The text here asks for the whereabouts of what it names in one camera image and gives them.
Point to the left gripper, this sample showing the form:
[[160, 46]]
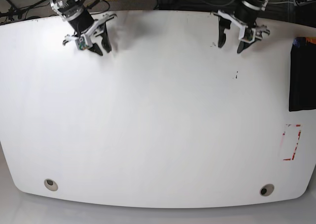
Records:
[[245, 14]]

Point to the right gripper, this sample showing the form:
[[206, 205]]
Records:
[[76, 14]]

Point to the black T-shirt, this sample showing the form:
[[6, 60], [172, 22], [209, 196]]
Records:
[[302, 92]]

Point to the red tape marker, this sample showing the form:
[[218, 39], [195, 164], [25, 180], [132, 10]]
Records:
[[290, 141]]

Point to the left table grommet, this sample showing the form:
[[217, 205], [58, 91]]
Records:
[[50, 185]]

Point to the table grommet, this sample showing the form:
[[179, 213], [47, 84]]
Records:
[[50, 185], [267, 190]]

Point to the right table grommet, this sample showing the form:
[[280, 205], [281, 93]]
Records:
[[267, 190]]

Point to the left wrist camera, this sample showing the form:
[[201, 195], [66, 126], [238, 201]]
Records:
[[249, 36]]

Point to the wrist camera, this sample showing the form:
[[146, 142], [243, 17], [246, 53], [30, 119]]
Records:
[[249, 36], [81, 44]]

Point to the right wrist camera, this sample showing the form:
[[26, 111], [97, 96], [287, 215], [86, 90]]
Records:
[[81, 44]]

